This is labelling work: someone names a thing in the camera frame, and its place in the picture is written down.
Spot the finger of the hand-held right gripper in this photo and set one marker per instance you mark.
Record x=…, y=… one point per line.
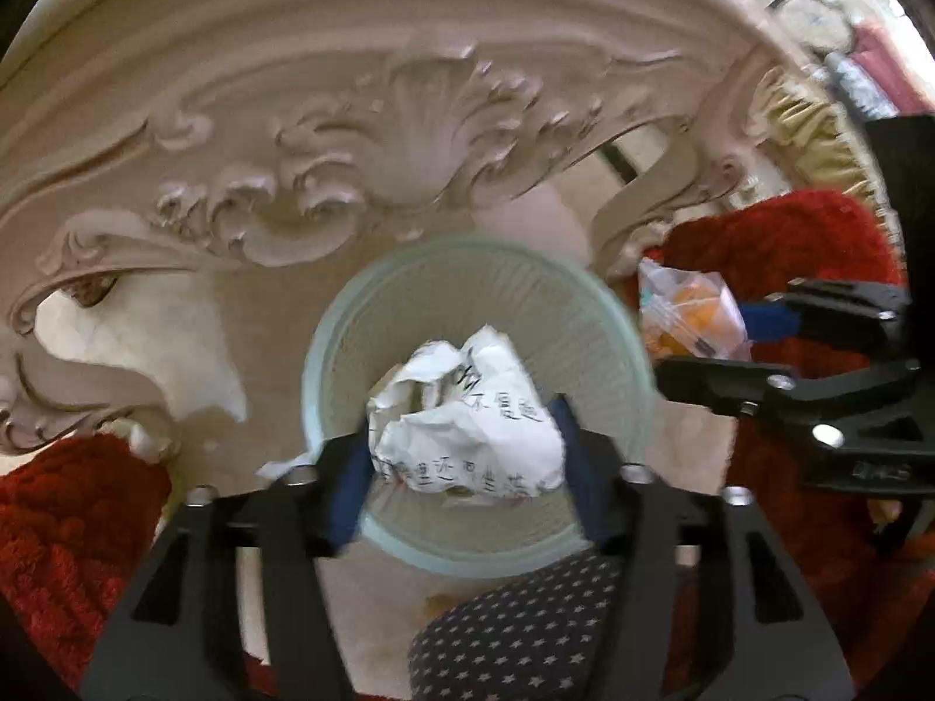
x=708, y=380
x=771, y=320

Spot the navy star-print slipper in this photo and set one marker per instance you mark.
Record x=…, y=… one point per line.
x=511, y=628

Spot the pale green mesh wastebasket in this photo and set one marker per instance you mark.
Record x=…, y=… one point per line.
x=409, y=292

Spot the brown round-patterned cushion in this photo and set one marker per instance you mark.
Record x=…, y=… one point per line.
x=811, y=14

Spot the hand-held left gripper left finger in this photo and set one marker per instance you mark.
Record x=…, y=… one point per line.
x=347, y=489

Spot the ornate cream coffee table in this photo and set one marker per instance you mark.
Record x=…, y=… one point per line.
x=409, y=124

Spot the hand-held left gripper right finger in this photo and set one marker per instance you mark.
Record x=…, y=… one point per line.
x=584, y=482

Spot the orange snack packet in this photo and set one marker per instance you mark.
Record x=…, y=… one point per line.
x=686, y=314

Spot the beige covered ornate sofa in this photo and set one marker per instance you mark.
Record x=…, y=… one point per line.
x=811, y=131

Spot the white paper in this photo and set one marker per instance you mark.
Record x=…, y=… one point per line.
x=467, y=423

